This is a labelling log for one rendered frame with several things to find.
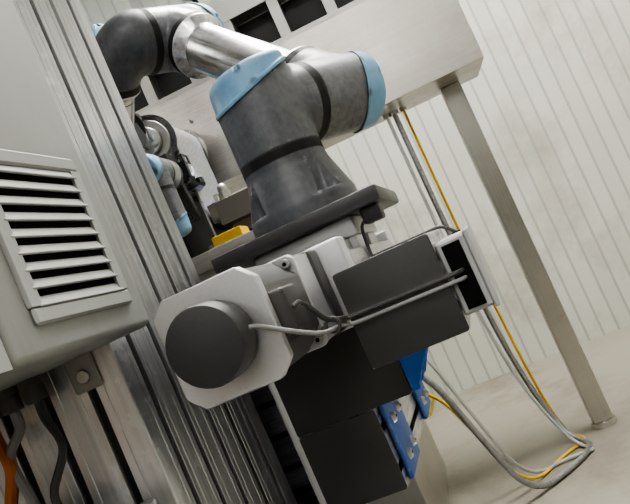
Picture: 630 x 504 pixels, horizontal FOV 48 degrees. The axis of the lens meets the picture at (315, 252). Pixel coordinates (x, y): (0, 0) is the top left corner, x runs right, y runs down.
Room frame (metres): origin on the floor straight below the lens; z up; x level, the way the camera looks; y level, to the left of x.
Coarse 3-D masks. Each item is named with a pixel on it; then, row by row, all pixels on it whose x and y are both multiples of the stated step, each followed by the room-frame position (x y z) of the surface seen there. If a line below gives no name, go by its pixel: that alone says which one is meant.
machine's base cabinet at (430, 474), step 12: (204, 276) 1.53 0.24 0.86; (420, 444) 1.79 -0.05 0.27; (432, 444) 2.02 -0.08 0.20; (420, 456) 1.70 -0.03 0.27; (432, 456) 1.91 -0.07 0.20; (420, 468) 1.62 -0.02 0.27; (432, 468) 1.81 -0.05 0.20; (444, 468) 2.05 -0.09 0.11; (420, 480) 1.54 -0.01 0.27; (432, 480) 1.72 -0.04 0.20; (444, 480) 1.94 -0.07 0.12; (408, 492) 1.49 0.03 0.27; (420, 492) 1.49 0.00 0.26; (432, 492) 1.64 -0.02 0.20; (444, 492) 1.83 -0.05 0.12
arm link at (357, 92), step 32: (160, 32) 1.20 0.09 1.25; (192, 32) 1.19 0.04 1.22; (224, 32) 1.16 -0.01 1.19; (160, 64) 1.23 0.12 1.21; (192, 64) 1.21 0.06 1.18; (224, 64) 1.13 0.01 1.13; (320, 64) 0.96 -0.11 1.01; (352, 64) 0.99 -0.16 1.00; (352, 96) 0.97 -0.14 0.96; (384, 96) 1.02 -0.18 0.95; (352, 128) 1.01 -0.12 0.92
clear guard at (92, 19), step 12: (84, 0) 2.02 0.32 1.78; (96, 0) 2.03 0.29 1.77; (108, 0) 2.04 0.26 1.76; (120, 0) 2.05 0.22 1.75; (132, 0) 2.06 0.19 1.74; (144, 0) 2.07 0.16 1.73; (156, 0) 2.07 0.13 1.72; (168, 0) 2.08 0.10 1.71; (180, 0) 2.09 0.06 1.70; (84, 12) 2.05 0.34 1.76; (96, 12) 2.06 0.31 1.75; (108, 12) 2.07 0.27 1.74
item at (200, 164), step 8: (184, 152) 1.83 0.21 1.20; (192, 160) 1.87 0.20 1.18; (200, 160) 1.95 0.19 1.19; (200, 168) 1.92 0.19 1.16; (208, 168) 2.00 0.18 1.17; (208, 176) 1.96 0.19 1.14; (208, 184) 1.93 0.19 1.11; (216, 184) 2.01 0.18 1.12; (200, 192) 1.82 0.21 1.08; (208, 192) 1.89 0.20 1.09; (216, 192) 1.97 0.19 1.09; (200, 200) 1.79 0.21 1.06; (208, 200) 1.86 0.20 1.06
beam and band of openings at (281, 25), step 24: (216, 0) 2.08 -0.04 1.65; (240, 0) 2.07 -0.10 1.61; (264, 0) 2.06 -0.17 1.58; (288, 0) 2.13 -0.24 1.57; (312, 0) 2.12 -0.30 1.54; (336, 0) 2.11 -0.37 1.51; (360, 0) 2.02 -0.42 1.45; (240, 24) 2.15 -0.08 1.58; (264, 24) 2.14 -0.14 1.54; (288, 24) 2.08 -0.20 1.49; (312, 24) 2.05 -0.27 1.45; (168, 72) 2.19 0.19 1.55; (144, 96) 2.21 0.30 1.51; (168, 96) 2.12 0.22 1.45
